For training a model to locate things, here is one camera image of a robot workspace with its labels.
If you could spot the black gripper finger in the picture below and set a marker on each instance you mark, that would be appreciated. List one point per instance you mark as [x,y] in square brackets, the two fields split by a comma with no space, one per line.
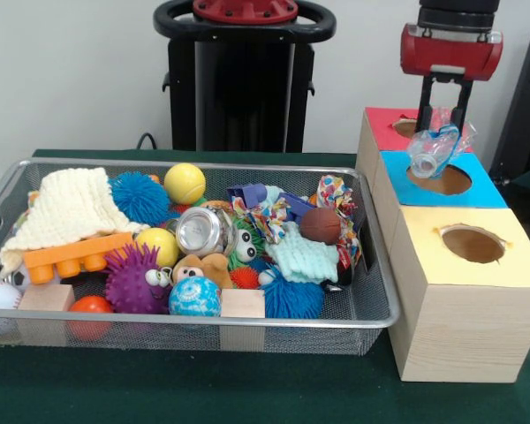
[426,103]
[463,103]

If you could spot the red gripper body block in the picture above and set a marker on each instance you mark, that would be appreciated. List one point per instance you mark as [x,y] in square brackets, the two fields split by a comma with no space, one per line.
[450,50]

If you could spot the crushed clear plastic bottle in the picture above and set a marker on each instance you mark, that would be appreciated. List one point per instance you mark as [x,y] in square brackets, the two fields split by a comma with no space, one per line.
[433,150]

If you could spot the wooden box with three holes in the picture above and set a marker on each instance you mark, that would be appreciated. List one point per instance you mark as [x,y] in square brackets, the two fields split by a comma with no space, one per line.
[459,331]

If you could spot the shallow silver mesh bin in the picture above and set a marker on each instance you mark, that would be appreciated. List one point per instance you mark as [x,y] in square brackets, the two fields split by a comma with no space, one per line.
[291,340]

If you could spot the black upright panel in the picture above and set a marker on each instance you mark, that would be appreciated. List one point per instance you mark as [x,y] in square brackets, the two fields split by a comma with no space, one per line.
[525,110]

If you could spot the brown toy football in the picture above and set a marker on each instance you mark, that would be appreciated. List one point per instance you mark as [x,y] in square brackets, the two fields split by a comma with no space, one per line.
[320,226]

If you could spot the yellow tennis style ball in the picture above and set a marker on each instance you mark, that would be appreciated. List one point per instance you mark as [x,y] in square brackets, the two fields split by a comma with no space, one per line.
[184,183]

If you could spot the blue white patterned ball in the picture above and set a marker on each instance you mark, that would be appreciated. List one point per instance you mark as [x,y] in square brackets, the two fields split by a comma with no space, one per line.
[194,297]

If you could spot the blue spiky rubber ball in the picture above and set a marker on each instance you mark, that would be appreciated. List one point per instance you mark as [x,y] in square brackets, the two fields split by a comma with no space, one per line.
[139,199]

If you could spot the smooth yellow ball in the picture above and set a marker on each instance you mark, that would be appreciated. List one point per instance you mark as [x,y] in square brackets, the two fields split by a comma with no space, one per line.
[159,247]

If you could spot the purple spiky ball with eyes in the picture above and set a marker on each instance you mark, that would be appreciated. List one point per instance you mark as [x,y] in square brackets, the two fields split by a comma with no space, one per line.
[132,282]

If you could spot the dark green table cloth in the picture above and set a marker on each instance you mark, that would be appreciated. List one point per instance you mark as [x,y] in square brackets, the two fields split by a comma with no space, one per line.
[203,388]

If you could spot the cream knitted cloth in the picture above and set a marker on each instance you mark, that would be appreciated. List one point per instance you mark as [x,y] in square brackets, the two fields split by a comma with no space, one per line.
[70,207]

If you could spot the orange toy building brick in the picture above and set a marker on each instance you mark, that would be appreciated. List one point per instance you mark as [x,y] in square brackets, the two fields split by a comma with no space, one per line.
[70,254]

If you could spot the red orange ball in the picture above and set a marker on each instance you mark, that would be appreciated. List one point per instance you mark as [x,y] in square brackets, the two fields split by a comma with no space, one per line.
[90,305]

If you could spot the white baseball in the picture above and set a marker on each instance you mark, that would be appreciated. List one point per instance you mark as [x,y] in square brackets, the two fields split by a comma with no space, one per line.
[0,296]

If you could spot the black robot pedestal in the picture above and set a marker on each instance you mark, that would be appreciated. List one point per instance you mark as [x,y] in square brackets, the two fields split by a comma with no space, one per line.
[243,88]

